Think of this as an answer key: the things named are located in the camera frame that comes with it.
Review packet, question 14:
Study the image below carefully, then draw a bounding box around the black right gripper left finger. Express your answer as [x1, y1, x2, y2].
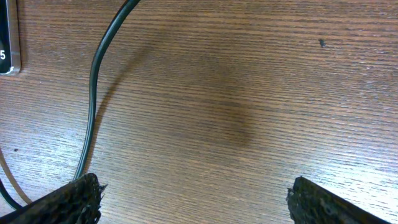
[1, 173, 106, 224]

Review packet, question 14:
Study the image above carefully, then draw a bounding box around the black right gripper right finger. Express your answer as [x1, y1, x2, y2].
[286, 176, 389, 224]

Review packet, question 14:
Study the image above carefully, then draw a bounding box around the black Galaxy flip phone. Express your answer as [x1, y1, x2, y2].
[1, 0, 21, 75]

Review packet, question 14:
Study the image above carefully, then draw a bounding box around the black USB charging cable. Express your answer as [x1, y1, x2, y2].
[0, 0, 141, 211]

